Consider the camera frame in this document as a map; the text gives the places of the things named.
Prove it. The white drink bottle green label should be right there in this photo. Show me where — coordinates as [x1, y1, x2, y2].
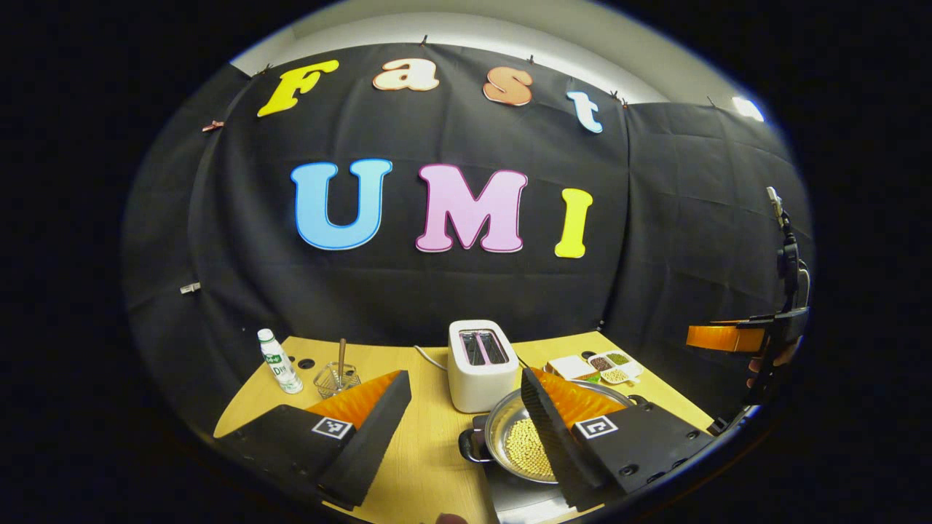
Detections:
[257, 328, 304, 395]

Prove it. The white toaster cable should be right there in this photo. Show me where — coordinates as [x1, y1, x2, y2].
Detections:
[414, 344, 451, 372]

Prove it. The pile of soybeans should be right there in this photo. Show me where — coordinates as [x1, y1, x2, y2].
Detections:
[504, 416, 556, 480]

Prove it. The wire utensil basket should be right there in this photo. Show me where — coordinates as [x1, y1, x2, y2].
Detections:
[313, 362, 363, 399]

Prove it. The white toaster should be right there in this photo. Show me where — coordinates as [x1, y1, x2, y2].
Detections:
[447, 319, 521, 414]

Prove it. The white divided dish of beans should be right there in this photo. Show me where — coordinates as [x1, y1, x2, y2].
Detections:
[587, 350, 645, 385]

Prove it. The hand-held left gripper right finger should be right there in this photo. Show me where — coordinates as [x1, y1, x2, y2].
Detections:
[520, 366, 716, 512]

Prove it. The black induction cooktop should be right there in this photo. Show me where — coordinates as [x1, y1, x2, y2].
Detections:
[472, 413, 583, 524]

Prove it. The steel pot with black handle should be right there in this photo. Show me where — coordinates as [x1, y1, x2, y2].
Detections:
[457, 378, 650, 485]

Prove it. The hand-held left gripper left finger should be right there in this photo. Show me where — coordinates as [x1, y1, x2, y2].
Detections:
[215, 370, 413, 512]

